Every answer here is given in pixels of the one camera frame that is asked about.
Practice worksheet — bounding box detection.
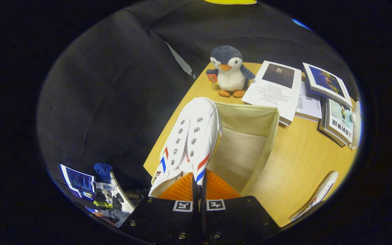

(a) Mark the computer monitor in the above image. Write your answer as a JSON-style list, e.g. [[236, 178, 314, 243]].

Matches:
[[58, 162, 96, 201]]

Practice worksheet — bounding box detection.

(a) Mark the white duck plush toy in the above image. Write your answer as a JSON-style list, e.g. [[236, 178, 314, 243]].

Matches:
[[349, 100, 362, 150]]

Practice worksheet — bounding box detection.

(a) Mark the white side table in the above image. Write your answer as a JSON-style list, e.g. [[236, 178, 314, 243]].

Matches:
[[94, 170, 136, 214]]

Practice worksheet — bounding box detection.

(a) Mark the thick book with teal cover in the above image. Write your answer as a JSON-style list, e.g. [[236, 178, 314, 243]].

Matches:
[[317, 97, 354, 147]]

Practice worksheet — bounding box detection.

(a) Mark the book with blue photo cover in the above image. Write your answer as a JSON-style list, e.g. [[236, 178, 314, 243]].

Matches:
[[302, 62, 353, 109]]

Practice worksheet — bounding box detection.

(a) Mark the white canvas shoe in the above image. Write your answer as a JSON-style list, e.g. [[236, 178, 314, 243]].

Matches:
[[290, 171, 339, 222], [148, 97, 223, 198]]

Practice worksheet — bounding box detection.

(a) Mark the blue cloth object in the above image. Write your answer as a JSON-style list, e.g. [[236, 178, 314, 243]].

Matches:
[[93, 163, 114, 184]]

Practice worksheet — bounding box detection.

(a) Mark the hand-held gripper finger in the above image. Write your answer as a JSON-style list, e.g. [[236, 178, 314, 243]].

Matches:
[[199, 169, 281, 245], [119, 169, 200, 245]]

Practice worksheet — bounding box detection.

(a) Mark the plain white book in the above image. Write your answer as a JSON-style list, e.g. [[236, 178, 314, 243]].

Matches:
[[295, 80, 323, 123]]

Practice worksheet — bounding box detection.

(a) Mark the white book with portrait cover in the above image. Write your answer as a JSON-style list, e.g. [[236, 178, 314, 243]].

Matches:
[[241, 60, 302, 126]]

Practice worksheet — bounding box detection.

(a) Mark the beige fabric storage box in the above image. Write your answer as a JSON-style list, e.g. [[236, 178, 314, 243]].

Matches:
[[203, 100, 280, 197]]

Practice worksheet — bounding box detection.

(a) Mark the navy penguin plush toy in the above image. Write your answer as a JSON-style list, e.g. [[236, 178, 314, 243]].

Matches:
[[206, 45, 256, 98]]

